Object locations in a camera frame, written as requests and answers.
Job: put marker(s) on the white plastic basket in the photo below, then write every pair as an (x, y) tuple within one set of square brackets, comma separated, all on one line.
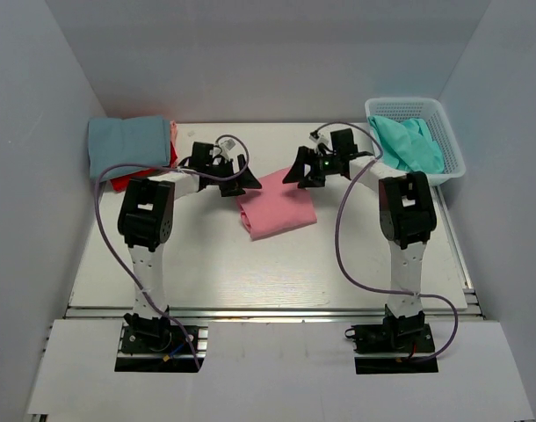
[(430, 110)]

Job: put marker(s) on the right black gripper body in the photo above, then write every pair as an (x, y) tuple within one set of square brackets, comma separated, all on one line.
[(313, 166)]

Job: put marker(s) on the teal t shirt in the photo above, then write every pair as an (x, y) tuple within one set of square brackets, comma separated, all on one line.
[(408, 145)]

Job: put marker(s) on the aluminium table rail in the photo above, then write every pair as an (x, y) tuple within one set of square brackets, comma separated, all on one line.
[(249, 314)]

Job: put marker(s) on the folded light pink t shirt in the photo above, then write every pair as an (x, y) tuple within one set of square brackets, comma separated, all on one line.
[(173, 132)]

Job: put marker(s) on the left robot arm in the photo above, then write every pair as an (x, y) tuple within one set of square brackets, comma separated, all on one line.
[(147, 212)]

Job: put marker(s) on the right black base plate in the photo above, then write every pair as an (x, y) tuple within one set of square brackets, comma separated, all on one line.
[(375, 354)]

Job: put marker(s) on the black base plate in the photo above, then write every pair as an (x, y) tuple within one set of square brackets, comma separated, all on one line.
[(171, 354), (375, 354)]

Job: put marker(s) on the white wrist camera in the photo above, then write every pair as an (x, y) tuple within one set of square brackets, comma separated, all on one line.
[(319, 139), (222, 148)]

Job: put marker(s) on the folded blue-grey t shirt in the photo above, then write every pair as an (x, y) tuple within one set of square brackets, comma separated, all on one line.
[(127, 145)]

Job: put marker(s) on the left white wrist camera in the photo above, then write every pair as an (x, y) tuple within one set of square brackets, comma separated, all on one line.
[(222, 148)]

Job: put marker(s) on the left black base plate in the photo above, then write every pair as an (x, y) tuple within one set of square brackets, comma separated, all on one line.
[(171, 354)]

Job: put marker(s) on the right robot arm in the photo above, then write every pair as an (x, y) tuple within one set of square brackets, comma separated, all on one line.
[(407, 215)]

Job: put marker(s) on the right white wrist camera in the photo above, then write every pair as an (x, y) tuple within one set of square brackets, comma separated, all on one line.
[(319, 139)]

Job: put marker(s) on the folded red t shirt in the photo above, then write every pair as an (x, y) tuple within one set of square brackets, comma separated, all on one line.
[(119, 184)]

